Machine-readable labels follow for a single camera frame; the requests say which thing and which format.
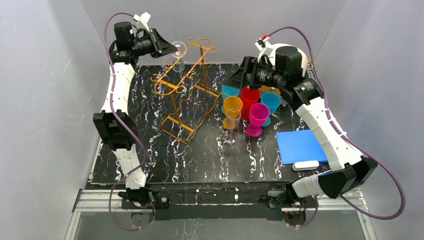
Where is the light blue wine glass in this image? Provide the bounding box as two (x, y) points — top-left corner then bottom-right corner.
(221, 85), (242, 115)

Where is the red wine glass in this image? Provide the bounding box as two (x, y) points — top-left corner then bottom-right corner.
(240, 87), (261, 120)

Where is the clear wine glass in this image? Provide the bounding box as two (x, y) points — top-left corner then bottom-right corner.
(224, 108), (241, 144)
(171, 41), (188, 73)

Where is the teal blue wine glass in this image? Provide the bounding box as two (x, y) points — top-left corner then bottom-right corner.
(260, 92), (281, 127)

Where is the yellow wine glass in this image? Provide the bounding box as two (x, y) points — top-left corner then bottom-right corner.
(223, 96), (243, 130)

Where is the magenta wine glass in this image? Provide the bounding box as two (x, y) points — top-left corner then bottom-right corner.
(246, 103), (270, 137)

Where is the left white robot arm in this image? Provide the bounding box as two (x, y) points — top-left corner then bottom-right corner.
(93, 15), (177, 204)

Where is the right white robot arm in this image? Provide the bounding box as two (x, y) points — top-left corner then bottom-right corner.
(223, 45), (377, 202)

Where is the round pastel drawer cabinet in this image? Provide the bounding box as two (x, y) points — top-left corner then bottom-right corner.
(257, 43), (308, 95)

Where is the blue flat board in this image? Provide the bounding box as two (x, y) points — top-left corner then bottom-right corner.
(275, 129), (328, 165)

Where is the small white bar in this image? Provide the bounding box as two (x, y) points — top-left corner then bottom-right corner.
(292, 160), (320, 172)

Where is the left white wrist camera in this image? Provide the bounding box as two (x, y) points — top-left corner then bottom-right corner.
(133, 12), (151, 32)

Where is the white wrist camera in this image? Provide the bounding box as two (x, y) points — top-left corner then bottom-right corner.
(133, 12), (151, 32)
(255, 34), (270, 51)

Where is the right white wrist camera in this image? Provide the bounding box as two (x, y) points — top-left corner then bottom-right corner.
(255, 34), (270, 51)

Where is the gold wire wine glass rack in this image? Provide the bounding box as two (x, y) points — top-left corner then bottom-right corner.
(150, 37), (222, 145)

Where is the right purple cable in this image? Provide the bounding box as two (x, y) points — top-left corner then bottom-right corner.
(264, 26), (406, 229)

